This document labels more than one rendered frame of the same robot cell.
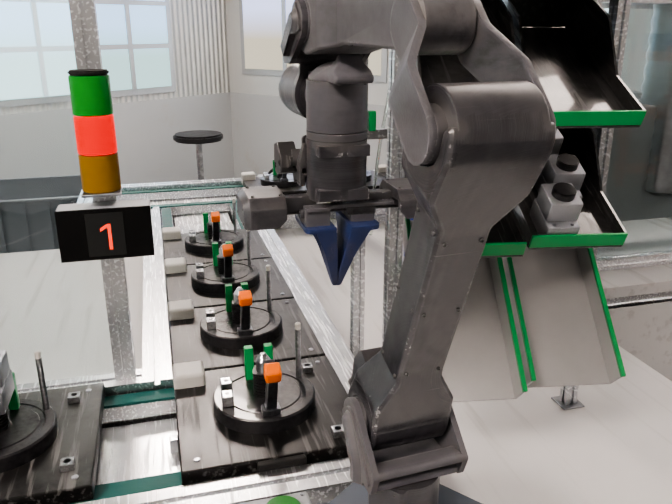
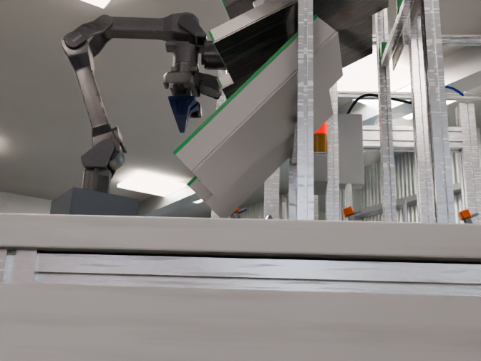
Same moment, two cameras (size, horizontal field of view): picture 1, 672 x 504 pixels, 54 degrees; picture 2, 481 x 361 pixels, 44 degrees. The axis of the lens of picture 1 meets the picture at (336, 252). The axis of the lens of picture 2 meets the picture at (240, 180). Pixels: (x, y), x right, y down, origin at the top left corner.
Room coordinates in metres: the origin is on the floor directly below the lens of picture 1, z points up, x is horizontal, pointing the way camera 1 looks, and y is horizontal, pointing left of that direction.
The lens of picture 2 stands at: (1.12, -1.10, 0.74)
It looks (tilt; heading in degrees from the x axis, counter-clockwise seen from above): 17 degrees up; 108
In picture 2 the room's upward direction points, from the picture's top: 2 degrees clockwise
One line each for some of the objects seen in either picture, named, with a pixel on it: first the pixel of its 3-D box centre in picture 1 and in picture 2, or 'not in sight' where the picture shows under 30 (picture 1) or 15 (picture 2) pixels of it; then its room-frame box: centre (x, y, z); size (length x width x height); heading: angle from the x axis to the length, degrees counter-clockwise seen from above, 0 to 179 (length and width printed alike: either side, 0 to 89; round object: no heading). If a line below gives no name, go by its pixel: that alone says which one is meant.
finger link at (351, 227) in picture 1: (353, 250); (181, 114); (0.62, -0.02, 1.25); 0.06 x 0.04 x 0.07; 15
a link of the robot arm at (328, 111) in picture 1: (337, 92); (185, 54); (0.62, 0.00, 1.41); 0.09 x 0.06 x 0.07; 20
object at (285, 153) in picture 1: (312, 159); (208, 84); (0.67, 0.02, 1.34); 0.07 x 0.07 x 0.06; 18
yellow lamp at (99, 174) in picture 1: (100, 171); (318, 145); (0.86, 0.31, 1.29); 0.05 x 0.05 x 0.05
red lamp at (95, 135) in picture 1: (95, 133); (318, 127); (0.86, 0.31, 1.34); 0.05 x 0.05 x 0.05
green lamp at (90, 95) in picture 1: (91, 94); not in sight; (0.86, 0.31, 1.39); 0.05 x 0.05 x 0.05
